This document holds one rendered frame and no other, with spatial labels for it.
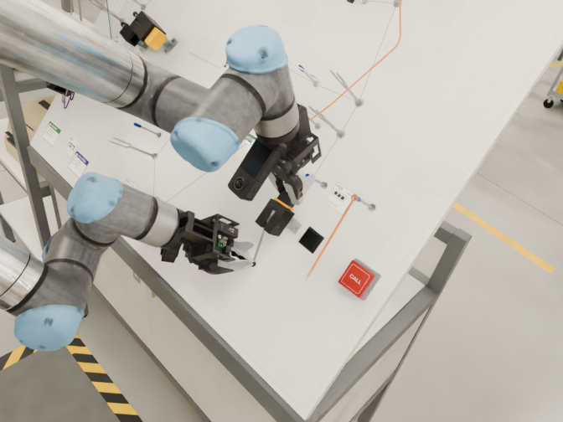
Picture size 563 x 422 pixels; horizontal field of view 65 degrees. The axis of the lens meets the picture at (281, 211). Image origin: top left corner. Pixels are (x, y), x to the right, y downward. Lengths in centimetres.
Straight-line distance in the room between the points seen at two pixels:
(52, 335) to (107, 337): 143
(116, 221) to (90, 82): 23
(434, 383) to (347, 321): 136
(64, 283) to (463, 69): 75
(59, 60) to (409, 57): 64
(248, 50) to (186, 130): 13
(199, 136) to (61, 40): 17
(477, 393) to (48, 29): 210
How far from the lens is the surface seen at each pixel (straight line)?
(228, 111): 56
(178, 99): 58
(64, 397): 198
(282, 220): 84
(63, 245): 74
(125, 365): 201
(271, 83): 59
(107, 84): 56
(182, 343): 129
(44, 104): 190
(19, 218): 235
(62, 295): 67
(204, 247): 77
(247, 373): 96
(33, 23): 50
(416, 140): 87
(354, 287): 82
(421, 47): 95
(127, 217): 70
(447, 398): 218
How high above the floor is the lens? 168
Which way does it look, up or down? 38 degrees down
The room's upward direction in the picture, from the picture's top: 11 degrees clockwise
